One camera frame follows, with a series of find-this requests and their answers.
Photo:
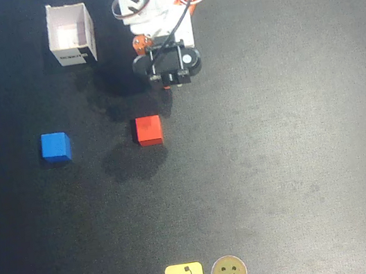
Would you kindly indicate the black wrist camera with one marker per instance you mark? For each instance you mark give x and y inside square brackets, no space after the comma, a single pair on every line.
[170,60]

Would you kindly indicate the orange moving gripper finger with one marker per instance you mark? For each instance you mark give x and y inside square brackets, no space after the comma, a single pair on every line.
[141,43]

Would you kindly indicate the red cube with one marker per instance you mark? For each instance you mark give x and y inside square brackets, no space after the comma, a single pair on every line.
[148,130]

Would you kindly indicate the blue cube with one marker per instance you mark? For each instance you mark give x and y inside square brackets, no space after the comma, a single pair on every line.
[54,146]

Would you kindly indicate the white open paper box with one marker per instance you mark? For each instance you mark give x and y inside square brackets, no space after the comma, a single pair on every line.
[68,29]

